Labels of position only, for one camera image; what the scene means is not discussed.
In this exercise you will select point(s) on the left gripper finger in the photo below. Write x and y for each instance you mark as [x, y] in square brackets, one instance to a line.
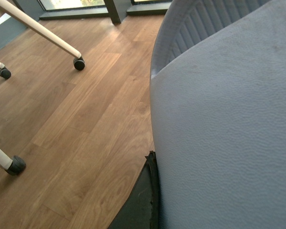
[141, 209]

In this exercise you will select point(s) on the white table leg with caster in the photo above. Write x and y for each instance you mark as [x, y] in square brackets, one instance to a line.
[13, 11]

